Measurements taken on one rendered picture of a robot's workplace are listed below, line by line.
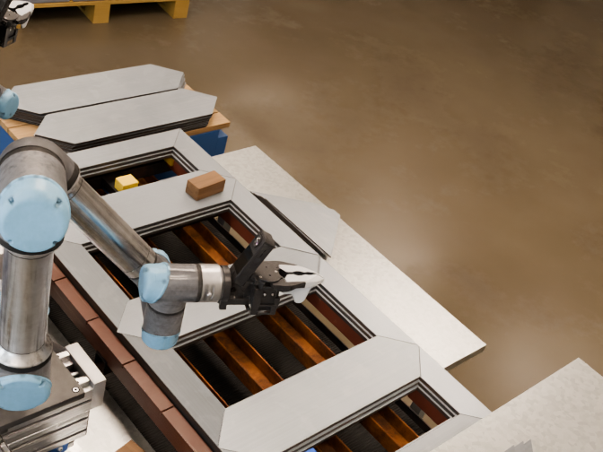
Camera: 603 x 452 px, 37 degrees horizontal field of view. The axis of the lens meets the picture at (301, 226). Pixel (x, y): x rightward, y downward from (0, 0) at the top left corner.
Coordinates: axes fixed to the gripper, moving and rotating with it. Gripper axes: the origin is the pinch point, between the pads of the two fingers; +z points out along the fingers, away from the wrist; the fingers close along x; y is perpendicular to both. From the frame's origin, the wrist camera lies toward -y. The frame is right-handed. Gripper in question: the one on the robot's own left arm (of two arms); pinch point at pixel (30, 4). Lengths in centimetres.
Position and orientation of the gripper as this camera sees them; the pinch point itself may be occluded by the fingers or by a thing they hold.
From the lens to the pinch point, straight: 264.4
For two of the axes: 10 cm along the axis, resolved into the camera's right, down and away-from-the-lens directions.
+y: -3.5, 7.2, 6.0
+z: 3.9, -4.7, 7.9
